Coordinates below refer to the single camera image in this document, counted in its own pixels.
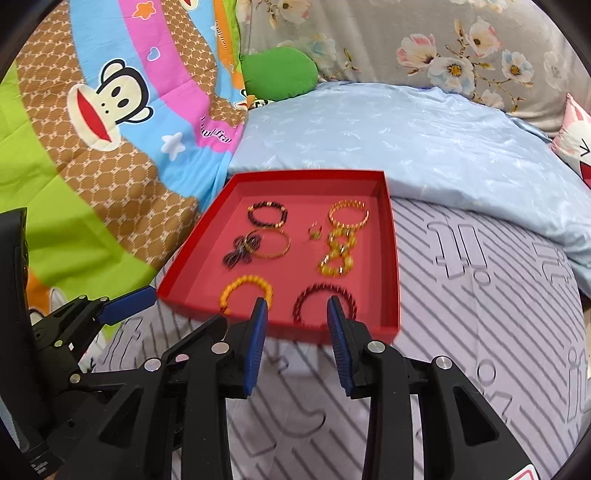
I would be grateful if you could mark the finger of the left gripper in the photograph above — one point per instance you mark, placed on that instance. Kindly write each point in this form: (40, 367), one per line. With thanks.
(124, 304)

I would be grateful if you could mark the green plush cushion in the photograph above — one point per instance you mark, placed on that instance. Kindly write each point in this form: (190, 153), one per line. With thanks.
(279, 73)

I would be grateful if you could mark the white striped bed sheet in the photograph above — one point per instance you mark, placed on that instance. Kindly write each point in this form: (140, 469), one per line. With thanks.
(500, 301)

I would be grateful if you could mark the dark purple bead strand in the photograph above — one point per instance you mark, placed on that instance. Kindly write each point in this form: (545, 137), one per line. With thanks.
(242, 250)

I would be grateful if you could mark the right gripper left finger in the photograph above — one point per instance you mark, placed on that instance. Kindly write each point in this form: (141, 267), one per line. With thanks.
(240, 364)

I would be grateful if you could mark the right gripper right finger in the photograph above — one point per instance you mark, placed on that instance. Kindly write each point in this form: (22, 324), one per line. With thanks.
(463, 437)

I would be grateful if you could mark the red cardboard box tray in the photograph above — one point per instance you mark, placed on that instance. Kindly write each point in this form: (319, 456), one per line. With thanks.
(297, 201)

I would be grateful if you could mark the grey floral pillow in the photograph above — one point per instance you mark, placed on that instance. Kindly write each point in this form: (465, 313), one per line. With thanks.
(505, 54)

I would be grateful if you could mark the gold chain bangle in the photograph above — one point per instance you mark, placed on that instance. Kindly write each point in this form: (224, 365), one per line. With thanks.
(349, 214)

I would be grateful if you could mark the light blue duvet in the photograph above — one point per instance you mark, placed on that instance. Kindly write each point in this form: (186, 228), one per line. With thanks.
(432, 146)

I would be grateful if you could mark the cartoon monkey colourful blanket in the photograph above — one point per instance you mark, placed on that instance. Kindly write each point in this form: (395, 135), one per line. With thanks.
(118, 123)

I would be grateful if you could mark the pink rabbit face cushion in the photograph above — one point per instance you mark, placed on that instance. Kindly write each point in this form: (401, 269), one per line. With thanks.
(572, 144)

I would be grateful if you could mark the thin gold bangle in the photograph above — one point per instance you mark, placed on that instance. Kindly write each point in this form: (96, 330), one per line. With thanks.
(267, 243)

